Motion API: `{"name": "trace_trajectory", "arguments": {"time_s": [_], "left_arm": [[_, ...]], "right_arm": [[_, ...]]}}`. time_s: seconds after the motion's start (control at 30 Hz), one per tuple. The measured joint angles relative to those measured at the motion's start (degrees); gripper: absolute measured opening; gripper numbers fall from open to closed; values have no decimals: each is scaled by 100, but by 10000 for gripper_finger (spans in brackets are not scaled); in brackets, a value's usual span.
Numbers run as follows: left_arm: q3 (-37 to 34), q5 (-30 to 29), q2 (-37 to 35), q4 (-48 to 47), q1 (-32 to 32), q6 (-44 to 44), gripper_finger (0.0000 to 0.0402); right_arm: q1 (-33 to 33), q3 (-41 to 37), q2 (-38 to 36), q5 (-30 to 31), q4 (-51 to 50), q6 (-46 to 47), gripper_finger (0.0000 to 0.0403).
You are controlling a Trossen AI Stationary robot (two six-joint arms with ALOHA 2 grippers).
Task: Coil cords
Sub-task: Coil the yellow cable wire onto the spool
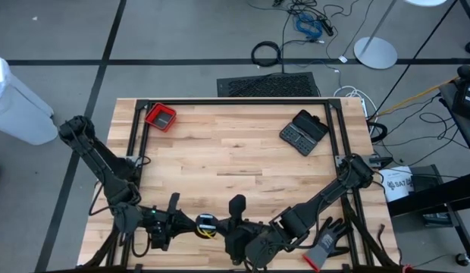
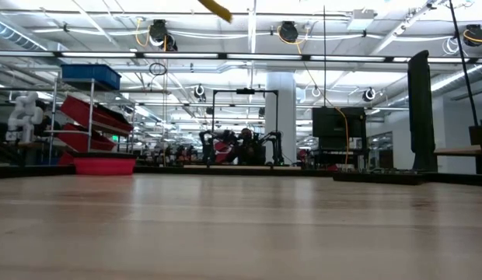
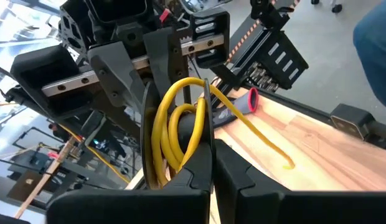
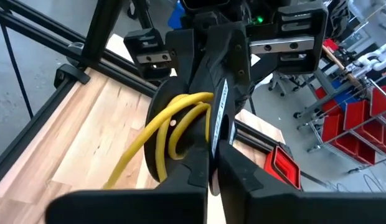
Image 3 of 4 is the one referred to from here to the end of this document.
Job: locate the wooden pole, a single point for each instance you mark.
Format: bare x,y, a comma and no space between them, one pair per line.
43,180

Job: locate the person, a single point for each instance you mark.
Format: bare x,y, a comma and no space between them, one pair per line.
376,46

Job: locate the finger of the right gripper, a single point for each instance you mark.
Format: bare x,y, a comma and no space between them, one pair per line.
118,74
165,59

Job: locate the black vented electronics box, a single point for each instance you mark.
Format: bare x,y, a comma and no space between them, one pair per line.
283,59

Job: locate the grey black work glove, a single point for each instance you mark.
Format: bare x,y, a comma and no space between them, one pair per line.
242,104

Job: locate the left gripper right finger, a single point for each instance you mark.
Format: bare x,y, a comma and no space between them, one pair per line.
305,208

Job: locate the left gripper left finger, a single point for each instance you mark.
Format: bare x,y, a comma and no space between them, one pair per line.
134,208

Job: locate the black aluminium table frame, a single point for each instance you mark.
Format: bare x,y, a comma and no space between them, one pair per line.
348,112

